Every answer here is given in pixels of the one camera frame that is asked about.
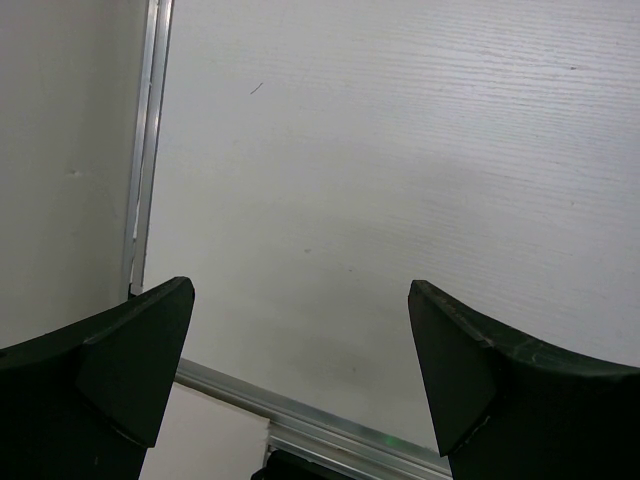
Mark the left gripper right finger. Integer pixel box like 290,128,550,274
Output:
408,280,639,480

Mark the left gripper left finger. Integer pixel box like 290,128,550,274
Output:
1,277,195,479

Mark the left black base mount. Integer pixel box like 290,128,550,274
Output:
250,450,352,480

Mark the left aluminium side rail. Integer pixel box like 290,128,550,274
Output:
120,0,175,300

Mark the front aluminium rail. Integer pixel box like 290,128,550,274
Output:
175,359,452,479

